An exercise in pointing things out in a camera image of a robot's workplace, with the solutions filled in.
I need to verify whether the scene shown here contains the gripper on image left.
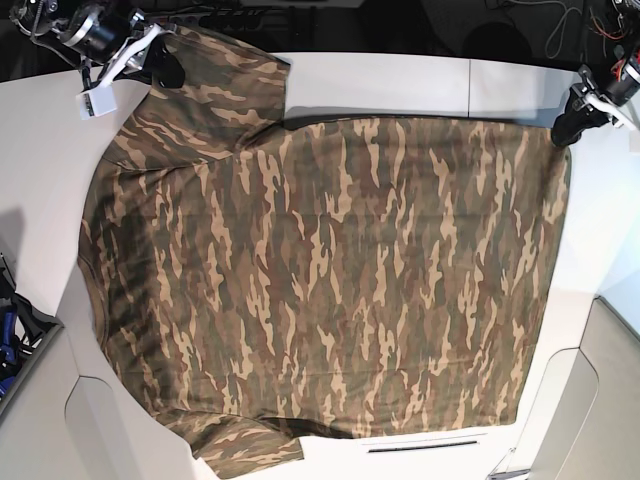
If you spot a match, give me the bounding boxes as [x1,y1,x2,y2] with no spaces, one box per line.
[62,4,186,89]

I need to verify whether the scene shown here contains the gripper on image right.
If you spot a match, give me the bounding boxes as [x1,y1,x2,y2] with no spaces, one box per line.
[551,62,639,147]

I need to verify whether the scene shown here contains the camouflage T-shirt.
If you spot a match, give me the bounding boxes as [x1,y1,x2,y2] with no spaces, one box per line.
[78,27,571,478]

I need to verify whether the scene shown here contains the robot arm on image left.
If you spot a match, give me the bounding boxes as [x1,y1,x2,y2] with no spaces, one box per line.
[9,1,186,91]

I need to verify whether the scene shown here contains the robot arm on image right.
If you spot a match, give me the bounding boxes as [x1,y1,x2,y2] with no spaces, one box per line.
[551,1,639,147]

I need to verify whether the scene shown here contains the grey side cabinet right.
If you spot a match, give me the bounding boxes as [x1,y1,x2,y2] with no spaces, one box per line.
[529,297,639,480]

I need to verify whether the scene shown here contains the blue items in bin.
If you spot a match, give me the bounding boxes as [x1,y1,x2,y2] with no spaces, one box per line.
[1,306,20,397]

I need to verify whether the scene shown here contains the white camera box image left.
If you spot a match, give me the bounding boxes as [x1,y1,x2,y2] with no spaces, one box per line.
[76,86,117,120]

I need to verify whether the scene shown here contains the loose dark cable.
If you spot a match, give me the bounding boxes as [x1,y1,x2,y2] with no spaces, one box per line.
[544,0,586,59]

